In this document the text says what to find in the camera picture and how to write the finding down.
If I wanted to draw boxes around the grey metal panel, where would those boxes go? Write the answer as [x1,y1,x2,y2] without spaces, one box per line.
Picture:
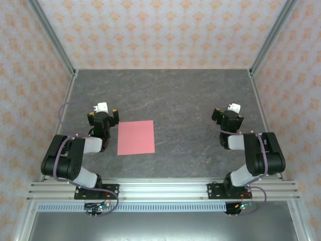
[26,212,300,241]

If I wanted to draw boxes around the aluminium frame post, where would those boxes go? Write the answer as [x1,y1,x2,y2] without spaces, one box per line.
[247,0,299,77]
[26,0,78,77]

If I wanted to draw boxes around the aluminium mounting rail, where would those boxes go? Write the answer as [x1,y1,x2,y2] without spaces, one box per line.
[27,177,301,202]

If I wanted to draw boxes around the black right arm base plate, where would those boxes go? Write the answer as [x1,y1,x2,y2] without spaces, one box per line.
[207,183,252,200]

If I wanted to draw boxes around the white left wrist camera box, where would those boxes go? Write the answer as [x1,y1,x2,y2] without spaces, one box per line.
[93,101,109,113]

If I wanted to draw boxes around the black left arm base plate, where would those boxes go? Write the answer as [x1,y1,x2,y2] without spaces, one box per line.
[73,183,120,200]

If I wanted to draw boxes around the aluminium side rail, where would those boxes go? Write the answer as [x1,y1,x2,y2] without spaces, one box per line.
[39,70,79,182]
[247,69,287,182]

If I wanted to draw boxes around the aluminium frame leg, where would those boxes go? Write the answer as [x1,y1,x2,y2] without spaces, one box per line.
[287,200,309,241]
[14,200,38,241]

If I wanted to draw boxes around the grey slotted cable duct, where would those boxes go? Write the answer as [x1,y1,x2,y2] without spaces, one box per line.
[37,203,228,213]

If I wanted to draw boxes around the pink paper sheet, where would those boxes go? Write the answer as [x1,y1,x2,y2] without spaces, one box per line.
[117,119,156,156]

